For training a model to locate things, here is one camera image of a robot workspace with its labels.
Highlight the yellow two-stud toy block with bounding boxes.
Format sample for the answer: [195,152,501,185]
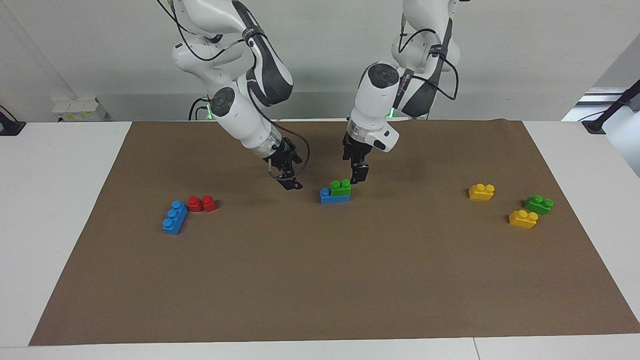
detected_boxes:
[468,183,496,202]
[508,209,539,230]

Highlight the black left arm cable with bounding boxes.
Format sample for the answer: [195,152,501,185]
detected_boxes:
[397,14,461,102]

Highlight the black right base cable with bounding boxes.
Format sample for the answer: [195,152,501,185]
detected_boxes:
[188,97,210,121]

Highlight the black table clamp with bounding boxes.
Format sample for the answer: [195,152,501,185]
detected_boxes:
[0,105,27,137]

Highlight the black camera stand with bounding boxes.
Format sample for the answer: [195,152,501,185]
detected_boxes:
[581,79,640,135]

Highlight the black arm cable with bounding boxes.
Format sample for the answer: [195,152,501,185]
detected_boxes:
[156,0,312,183]
[397,14,461,102]

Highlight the blue three-stud toy block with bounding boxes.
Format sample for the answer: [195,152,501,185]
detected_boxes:
[320,187,351,205]
[161,200,189,236]

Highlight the red two-stud toy block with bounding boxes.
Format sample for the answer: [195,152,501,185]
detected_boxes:
[188,194,218,213]

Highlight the white power box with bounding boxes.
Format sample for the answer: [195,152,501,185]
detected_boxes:
[51,97,108,124]

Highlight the brown table mat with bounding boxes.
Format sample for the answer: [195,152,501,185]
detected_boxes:
[28,119,640,347]

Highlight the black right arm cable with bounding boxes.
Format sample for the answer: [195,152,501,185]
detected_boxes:
[156,0,312,183]

